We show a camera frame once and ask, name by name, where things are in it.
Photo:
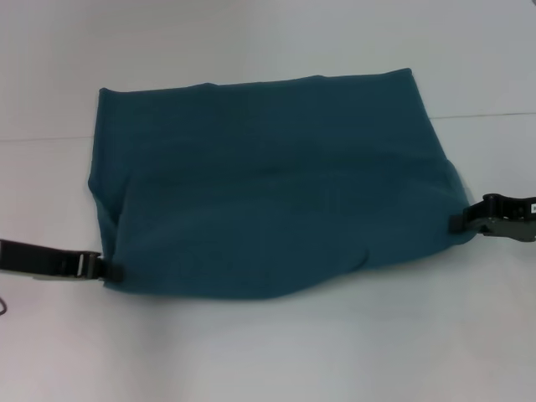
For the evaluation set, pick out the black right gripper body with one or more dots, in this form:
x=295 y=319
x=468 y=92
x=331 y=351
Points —
x=521 y=215

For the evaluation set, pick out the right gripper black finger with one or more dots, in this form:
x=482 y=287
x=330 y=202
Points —
x=477 y=215
x=494 y=229

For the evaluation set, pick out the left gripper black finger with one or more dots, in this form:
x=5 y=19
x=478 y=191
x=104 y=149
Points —
x=100 y=268

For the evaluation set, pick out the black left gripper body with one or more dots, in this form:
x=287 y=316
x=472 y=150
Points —
x=37 y=259

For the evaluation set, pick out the teal t-shirt with FREE print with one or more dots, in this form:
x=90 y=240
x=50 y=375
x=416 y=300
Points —
x=272 y=188

